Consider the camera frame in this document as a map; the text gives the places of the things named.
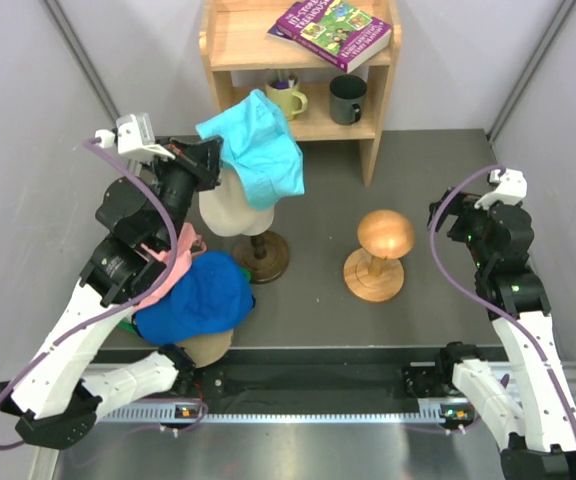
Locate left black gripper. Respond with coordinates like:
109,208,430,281
140,136,223,252

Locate cyan bucket hat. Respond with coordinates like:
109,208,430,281
196,89,305,210

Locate pink baseball cap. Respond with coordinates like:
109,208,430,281
135,222,207,311

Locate blue baseball cap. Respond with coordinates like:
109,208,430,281
134,251,256,346

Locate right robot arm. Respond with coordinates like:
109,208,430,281
428,189,576,479

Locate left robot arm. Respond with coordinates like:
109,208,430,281
0,136,223,450

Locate cream mannequin head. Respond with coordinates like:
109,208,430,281
199,169,275,237

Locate yellow-green mug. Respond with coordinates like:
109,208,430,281
265,75,308,121

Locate light wooden hat stand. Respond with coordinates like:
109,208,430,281
343,209,415,303

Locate pens in mug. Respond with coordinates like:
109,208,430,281
268,69,298,90

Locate wooden shelf unit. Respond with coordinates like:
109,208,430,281
199,1,402,185

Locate green plastic tray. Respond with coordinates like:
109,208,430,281
118,320,140,337

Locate dark green mug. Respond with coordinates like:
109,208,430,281
329,74,367,125

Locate tan hat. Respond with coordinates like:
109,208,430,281
178,329,234,368

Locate purple children's book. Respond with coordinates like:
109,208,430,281
274,0,393,73

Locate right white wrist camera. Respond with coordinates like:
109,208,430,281
475,169,528,210

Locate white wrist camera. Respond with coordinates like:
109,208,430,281
475,169,528,210
94,113,175,164

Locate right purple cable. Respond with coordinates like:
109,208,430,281
428,165,576,480

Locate purple cable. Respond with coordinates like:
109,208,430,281
428,165,576,480
0,138,179,450

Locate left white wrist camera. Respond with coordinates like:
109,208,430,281
94,113,175,164

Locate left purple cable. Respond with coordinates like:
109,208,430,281
0,138,179,450

